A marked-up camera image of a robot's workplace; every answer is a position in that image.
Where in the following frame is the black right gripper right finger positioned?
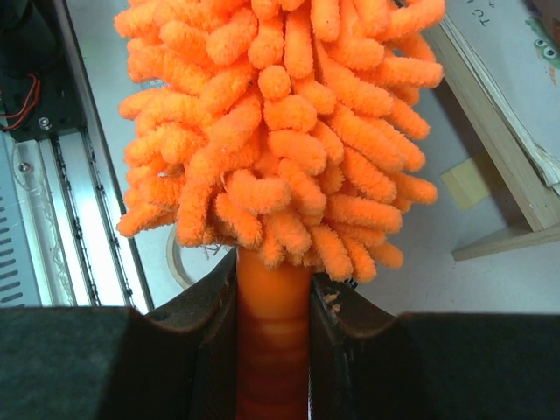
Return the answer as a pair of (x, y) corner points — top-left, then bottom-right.
(310, 274), (559, 419)

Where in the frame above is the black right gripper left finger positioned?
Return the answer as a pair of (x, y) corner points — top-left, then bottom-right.
(1, 252), (236, 419)

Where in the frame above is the orange microfiber duster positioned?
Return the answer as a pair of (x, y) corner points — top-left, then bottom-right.
(115, 1), (445, 419)

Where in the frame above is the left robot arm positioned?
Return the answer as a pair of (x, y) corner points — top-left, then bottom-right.
(1, 1), (58, 74)

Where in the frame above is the wooden bookshelf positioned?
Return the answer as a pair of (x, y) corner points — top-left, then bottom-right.
(424, 24), (559, 261)

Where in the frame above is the masking tape roll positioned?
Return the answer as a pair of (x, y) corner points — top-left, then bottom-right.
(165, 224), (193, 290)

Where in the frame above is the yellow sticky note pad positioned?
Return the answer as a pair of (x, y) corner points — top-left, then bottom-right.
(440, 152), (503, 211)

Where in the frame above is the white spiral notebook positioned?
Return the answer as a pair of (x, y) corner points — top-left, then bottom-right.
(441, 1), (559, 192)

